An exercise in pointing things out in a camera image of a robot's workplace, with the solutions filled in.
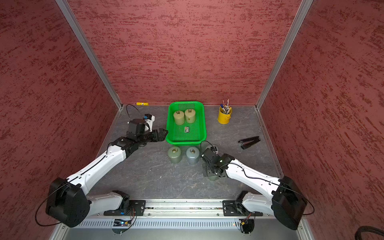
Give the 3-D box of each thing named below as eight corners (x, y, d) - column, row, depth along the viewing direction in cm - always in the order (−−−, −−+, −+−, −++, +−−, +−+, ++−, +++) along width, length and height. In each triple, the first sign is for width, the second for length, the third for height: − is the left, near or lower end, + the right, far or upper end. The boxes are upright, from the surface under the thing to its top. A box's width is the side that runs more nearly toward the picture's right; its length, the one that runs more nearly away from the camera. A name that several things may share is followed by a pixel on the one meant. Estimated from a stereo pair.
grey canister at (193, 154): (186, 164, 91) (185, 157, 84) (187, 153, 96) (186, 146, 89) (199, 164, 91) (199, 157, 84) (199, 153, 96) (199, 146, 89)
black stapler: (242, 149, 98) (243, 146, 95) (238, 142, 102) (239, 140, 99) (260, 144, 101) (262, 141, 98) (255, 137, 104) (257, 134, 102)
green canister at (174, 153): (169, 163, 92) (167, 157, 84) (170, 153, 96) (168, 146, 89) (181, 163, 92) (180, 157, 84) (182, 153, 96) (180, 146, 89)
